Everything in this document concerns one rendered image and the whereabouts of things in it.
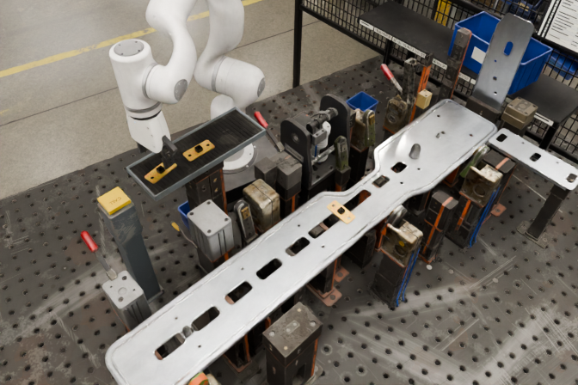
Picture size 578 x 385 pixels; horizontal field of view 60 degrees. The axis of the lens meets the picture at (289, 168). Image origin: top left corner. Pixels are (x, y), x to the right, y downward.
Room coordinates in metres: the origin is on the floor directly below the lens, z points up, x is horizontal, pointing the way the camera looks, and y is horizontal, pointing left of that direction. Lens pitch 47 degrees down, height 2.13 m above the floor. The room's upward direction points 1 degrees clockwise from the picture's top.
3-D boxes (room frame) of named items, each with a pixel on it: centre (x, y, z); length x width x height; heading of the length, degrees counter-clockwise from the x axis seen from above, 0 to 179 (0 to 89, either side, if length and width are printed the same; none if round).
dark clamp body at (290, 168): (1.01, 0.01, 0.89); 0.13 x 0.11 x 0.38; 44
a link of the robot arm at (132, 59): (0.88, 0.33, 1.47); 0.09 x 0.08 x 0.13; 68
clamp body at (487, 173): (1.02, -0.59, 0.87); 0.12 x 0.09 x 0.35; 44
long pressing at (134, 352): (0.87, -0.14, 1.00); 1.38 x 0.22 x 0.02; 134
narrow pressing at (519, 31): (1.38, -0.69, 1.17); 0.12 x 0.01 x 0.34; 44
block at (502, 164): (1.13, -0.67, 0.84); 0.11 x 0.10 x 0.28; 44
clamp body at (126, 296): (0.60, 0.39, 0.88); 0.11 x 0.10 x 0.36; 44
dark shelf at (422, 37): (1.65, -0.66, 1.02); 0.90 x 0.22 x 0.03; 44
